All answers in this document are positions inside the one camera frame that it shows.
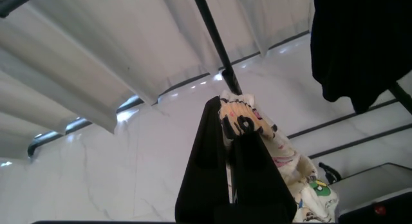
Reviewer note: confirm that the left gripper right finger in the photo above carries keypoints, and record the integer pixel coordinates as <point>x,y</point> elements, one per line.
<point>257,179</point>

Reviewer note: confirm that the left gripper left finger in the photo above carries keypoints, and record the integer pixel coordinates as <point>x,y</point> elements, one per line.
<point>202,172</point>

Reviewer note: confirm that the cream printed garment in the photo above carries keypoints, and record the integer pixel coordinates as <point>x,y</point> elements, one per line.
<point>293,166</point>

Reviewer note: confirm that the black garment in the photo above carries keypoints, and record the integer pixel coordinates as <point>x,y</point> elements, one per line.
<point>360,40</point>

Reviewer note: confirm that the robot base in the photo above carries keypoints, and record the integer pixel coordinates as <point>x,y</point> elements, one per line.
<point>380,201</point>

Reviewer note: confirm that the black clothes rack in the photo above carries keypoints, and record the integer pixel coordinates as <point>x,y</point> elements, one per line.
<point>215,37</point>

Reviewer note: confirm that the white curtain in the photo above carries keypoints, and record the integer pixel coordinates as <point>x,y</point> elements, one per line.
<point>96,50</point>

